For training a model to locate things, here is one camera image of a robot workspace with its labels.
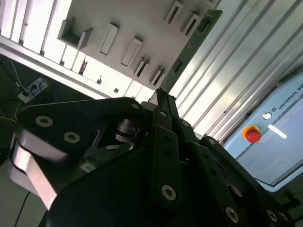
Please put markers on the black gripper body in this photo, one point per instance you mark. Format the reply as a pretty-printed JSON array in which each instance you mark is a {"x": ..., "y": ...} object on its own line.
[{"x": 106, "y": 201}]

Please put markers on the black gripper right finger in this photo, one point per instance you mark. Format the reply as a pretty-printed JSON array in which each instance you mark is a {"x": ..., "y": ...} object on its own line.
[{"x": 213, "y": 165}]

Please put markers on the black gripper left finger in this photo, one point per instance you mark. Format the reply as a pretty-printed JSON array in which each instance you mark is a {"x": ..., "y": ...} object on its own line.
[{"x": 54, "y": 118}]

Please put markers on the green RAM stick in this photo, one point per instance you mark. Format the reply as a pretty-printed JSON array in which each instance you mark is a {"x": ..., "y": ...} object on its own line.
[{"x": 193, "y": 46}]

